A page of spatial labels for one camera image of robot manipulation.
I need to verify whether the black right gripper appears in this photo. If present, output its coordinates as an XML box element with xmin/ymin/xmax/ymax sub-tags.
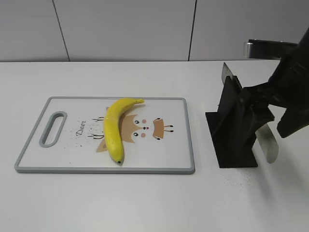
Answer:
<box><xmin>239</xmin><ymin>54</ymin><xmax>309</xmax><ymax>138</ymax></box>

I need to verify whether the white-handled kitchen knife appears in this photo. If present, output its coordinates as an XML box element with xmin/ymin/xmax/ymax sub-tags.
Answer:
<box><xmin>221</xmin><ymin>62</ymin><xmax>279</xmax><ymax>164</ymax></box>

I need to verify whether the yellow plastic banana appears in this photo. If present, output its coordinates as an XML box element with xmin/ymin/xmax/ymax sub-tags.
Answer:
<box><xmin>103</xmin><ymin>98</ymin><xmax>144</xmax><ymax>165</ymax></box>

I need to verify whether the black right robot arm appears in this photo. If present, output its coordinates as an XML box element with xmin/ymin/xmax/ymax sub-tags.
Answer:
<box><xmin>233</xmin><ymin>33</ymin><xmax>309</xmax><ymax>148</ymax></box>

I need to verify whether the black knife stand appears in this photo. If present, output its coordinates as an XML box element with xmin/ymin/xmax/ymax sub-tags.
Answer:
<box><xmin>205</xmin><ymin>74</ymin><xmax>258</xmax><ymax>168</ymax></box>

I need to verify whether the white deer cutting board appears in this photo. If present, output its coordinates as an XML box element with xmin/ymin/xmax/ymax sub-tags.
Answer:
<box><xmin>14</xmin><ymin>97</ymin><xmax>195</xmax><ymax>174</ymax></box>

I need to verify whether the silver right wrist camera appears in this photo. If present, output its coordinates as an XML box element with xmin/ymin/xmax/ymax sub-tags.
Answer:
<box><xmin>244</xmin><ymin>39</ymin><xmax>297</xmax><ymax>60</ymax></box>

